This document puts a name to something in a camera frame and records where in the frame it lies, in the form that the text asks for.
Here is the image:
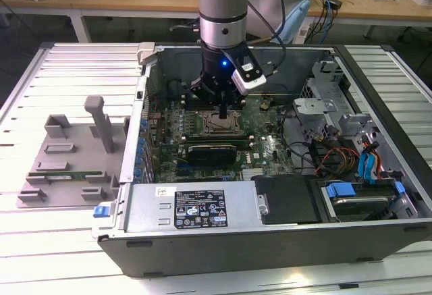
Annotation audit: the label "metal socket cover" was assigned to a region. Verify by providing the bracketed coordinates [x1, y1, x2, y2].
[200, 111, 241, 136]

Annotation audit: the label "CPU socket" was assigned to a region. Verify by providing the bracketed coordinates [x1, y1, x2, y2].
[198, 109, 242, 137]

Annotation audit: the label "red yellow power wires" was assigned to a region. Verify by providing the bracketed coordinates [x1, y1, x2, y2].
[312, 141, 360, 178]

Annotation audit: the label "black camera cable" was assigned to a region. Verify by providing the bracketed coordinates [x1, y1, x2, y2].
[248, 0, 290, 76]

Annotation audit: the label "black rating label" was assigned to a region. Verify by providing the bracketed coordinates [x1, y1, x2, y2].
[173, 188, 229, 228]

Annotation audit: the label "grey parts rack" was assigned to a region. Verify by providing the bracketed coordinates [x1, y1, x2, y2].
[16, 95, 131, 209]

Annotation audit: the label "silver power supply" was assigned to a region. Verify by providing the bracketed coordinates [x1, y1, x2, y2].
[125, 182, 261, 234]

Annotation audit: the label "grey case latch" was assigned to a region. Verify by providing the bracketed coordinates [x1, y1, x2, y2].
[136, 41, 157, 68]

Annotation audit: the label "grey metal drive cage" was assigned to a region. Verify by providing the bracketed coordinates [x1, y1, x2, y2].
[292, 59, 379, 142]

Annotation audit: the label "black graphics card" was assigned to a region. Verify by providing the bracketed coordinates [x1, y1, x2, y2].
[186, 144, 238, 167]

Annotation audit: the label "green motherboard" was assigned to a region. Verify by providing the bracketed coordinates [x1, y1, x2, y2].
[144, 94, 295, 185]

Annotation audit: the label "green RAM stick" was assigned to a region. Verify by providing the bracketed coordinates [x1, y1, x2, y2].
[28, 171, 103, 179]

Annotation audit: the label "black plastic shroud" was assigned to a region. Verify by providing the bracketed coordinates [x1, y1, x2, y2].
[252, 174, 320, 225]

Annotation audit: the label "blue data wire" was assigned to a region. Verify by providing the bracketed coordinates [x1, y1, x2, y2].
[358, 153, 371, 184]
[367, 142, 383, 185]

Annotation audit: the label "silver chipset heatsink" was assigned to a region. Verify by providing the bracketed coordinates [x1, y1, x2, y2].
[241, 168, 265, 182]

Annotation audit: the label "silver CPU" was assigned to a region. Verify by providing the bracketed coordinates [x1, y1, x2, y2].
[207, 115, 234, 132]

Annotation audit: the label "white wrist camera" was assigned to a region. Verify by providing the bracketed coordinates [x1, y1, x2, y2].
[221, 45, 268, 92]

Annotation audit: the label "black open PC case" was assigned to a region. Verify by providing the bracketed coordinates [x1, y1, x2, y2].
[91, 41, 432, 278]

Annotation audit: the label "blue case latch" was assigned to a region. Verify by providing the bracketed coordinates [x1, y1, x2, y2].
[92, 204, 111, 219]

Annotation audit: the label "small white sticker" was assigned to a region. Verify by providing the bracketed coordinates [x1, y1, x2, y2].
[155, 186, 179, 198]

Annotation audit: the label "hard disk in blue carrier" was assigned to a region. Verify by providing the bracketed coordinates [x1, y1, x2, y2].
[322, 180, 406, 223]

